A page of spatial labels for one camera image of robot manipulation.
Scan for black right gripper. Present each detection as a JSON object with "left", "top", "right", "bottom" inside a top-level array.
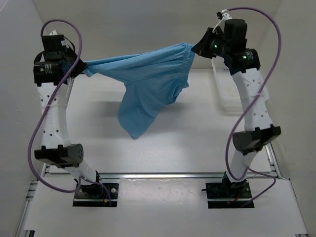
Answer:
[{"left": 192, "top": 28, "right": 231, "bottom": 59}]

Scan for light blue shorts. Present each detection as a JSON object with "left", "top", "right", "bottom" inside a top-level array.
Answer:
[{"left": 84, "top": 43, "right": 195, "bottom": 139}]

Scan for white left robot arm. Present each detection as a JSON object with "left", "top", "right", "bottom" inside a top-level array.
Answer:
[{"left": 33, "top": 31, "right": 104, "bottom": 198}]

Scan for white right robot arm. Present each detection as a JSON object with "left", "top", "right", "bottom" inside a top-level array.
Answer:
[{"left": 192, "top": 19, "right": 281, "bottom": 198}]

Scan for white plastic mesh basket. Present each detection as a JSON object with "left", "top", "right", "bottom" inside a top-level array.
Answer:
[{"left": 211, "top": 57, "right": 243, "bottom": 117}]

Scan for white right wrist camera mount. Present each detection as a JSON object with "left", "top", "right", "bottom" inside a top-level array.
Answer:
[{"left": 213, "top": 9, "right": 232, "bottom": 32}]

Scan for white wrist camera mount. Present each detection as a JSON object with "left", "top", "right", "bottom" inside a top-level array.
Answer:
[
  {"left": 213, "top": 9, "right": 232, "bottom": 32},
  {"left": 49, "top": 30, "right": 58, "bottom": 36}
]

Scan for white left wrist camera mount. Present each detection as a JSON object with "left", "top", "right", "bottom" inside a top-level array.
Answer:
[{"left": 49, "top": 30, "right": 58, "bottom": 36}]

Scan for aluminium front rail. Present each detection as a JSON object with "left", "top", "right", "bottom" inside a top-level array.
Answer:
[{"left": 100, "top": 172, "right": 224, "bottom": 179}]

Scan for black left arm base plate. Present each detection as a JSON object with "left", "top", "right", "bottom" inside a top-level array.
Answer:
[{"left": 73, "top": 175, "right": 119, "bottom": 207}]

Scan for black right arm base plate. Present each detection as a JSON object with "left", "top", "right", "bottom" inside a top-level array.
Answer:
[{"left": 201, "top": 178, "right": 255, "bottom": 209}]

